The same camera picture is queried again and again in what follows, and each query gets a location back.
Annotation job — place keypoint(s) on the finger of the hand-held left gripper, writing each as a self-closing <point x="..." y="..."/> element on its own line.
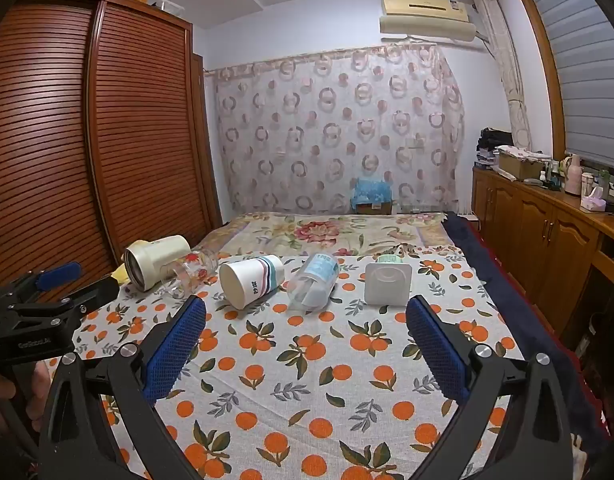
<point x="94" y="291"/>
<point x="59" y="275"/>

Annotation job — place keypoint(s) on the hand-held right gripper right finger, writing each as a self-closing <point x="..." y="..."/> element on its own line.
<point x="439" y="355"/>

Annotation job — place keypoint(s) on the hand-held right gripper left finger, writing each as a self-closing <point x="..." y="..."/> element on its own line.
<point x="173" y="352"/>

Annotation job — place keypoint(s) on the printed glass cup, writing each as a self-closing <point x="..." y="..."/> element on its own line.
<point x="197" y="270"/>

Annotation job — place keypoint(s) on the white square cup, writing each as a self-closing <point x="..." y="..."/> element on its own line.
<point x="387" y="282"/>

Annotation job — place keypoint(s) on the white striped paper cup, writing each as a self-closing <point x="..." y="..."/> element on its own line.
<point x="247" y="282"/>

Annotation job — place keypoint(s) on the clear plastic cup blue label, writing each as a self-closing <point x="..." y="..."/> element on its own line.
<point x="314" y="280"/>

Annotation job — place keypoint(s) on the yellow cloth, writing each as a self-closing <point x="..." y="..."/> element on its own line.
<point x="119" y="276"/>

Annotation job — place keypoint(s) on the cream thermos mug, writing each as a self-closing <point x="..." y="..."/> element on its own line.
<point x="162" y="255"/>

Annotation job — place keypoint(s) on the orange fruit print cloth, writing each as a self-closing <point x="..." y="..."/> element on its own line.
<point x="307" y="390"/>

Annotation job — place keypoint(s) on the wooden sideboard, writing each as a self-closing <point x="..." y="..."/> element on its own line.
<point x="532" y="230"/>

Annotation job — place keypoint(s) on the brown slatted wardrobe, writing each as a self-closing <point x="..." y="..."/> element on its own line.
<point x="137" y="135"/>

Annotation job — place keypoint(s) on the small cardboard box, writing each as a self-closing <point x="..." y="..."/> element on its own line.
<point x="374" y="208"/>

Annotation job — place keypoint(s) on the floral blanket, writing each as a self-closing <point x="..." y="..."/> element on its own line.
<point x="317" y="235"/>

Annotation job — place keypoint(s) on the blue plastic bag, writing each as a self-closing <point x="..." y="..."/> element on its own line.
<point x="373" y="190"/>

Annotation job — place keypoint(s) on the cardboard box with cloth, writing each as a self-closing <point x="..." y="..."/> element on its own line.
<point x="519" y="165"/>

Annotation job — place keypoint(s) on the pile of dark clothes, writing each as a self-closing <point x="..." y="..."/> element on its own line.
<point x="492" y="145"/>

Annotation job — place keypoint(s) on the pink tissue box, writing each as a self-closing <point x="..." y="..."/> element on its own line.
<point x="593" y="201"/>

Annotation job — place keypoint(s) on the pink thermos jug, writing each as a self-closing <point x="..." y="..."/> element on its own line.
<point x="572" y="177"/>

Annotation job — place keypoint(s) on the cream side curtain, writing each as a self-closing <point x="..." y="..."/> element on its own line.
<point x="514" y="105"/>

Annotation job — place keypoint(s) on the clear plastic storage box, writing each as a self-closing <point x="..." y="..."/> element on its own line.
<point x="171" y="6"/>

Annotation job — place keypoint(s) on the window with grey blind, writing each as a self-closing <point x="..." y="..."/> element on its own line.
<point x="587" y="70"/>

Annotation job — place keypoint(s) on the cream wall air conditioner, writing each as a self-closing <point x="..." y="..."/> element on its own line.
<point x="427" y="15"/>

